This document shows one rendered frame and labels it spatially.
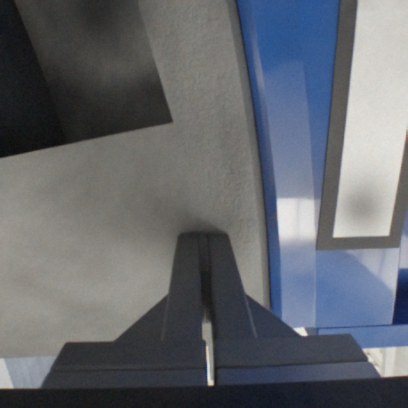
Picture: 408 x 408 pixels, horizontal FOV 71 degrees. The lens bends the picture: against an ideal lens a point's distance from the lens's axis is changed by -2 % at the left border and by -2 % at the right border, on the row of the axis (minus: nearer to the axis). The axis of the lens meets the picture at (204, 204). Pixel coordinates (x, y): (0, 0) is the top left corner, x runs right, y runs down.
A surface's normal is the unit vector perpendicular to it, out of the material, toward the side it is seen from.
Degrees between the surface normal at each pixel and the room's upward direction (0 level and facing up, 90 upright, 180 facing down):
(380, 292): 90
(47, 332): 90
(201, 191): 90
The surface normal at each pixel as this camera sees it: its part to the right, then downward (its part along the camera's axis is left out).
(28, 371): 1.00, -0.06
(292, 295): 0.03, 0.28
